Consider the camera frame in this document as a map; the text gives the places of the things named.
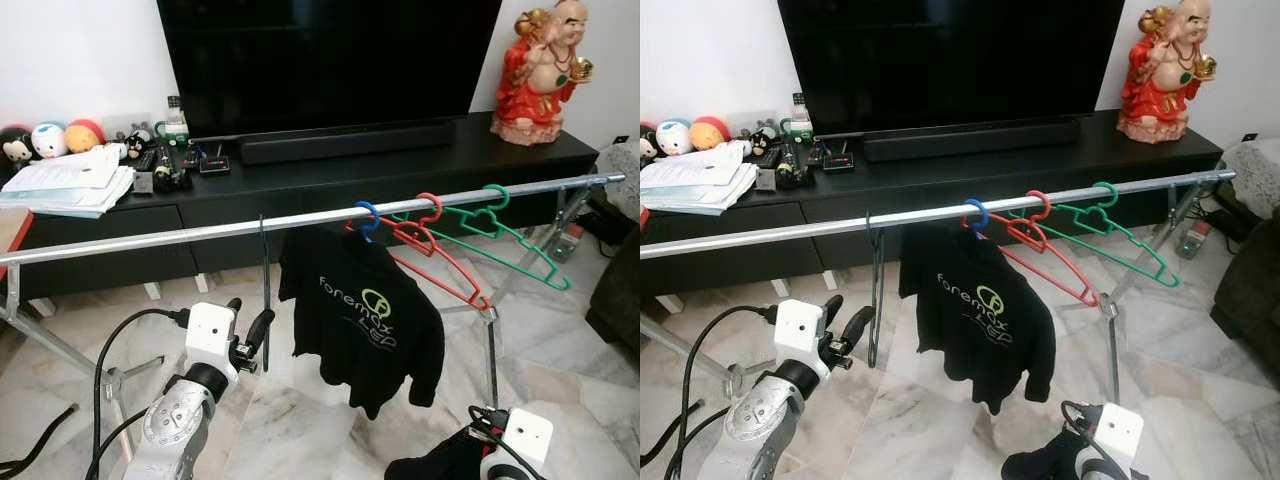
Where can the dark grey plastic hanger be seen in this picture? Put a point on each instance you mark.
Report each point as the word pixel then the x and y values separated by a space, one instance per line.
pixel 872 280

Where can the plain black garment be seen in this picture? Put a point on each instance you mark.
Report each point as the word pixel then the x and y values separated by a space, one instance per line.
pixel 440 465
pixel 1040 465

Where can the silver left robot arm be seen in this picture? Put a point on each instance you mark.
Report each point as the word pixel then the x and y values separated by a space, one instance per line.
pixel 175 430
pixel 750 425

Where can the blue plastic hanger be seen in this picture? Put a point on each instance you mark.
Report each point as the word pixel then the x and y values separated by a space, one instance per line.
pixel 978 202
pixel 366 204

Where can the red plastic hanger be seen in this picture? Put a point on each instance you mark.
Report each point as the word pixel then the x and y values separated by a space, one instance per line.
pixel 415 238
pixel 1025 232

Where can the green plastic hanger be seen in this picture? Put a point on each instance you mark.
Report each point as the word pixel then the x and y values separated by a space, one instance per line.
pixel 497 188
pixel 1106 185

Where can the silver metal clothes rack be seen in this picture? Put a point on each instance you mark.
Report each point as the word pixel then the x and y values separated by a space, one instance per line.
pixel 150 238
pixel 800 231

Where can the black T-shirt green logo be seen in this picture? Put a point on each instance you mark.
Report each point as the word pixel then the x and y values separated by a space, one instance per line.
pixel 400 370
pixel 1020 365

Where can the small black digital clock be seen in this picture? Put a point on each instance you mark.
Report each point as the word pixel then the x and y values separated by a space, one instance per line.
pixel 214 162
pixel 838 159

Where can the black TV console cabinet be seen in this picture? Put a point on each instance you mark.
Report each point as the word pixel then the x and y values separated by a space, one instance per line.
pixel 950 175
pixel 330 175

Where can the black remote control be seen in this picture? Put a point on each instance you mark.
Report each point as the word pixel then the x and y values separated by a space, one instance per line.
pixel 144 160
pixel 770 157

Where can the stack of white papers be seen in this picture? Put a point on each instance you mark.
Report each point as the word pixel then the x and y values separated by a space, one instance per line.
pixel 70 180
pixel 700 175

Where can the black soundbar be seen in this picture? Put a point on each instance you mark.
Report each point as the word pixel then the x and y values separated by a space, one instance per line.
pixel 970 140
pixel 345 143

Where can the white power strip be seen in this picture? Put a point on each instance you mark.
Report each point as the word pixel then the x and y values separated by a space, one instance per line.
pixel 568 242
pixel 1192 240

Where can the white round plush toy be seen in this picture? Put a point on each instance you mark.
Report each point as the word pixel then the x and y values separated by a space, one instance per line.
pixel 675 138
pixel 48 142

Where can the side table lace cloth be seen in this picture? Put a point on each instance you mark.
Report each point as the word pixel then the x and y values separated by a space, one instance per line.
pixel 622 170
pixel 1255 165

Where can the black flat television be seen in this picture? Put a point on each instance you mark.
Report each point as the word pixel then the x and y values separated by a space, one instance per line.
pixel 330 60
pixel 950 60

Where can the red laughing Buddha statue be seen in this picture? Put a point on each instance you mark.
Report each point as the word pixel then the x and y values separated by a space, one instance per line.
pixel 535 85
pixel 1160 85

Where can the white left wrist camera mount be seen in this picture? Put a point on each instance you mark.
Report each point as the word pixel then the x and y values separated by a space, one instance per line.
pixel 210 335
pixel 800 335

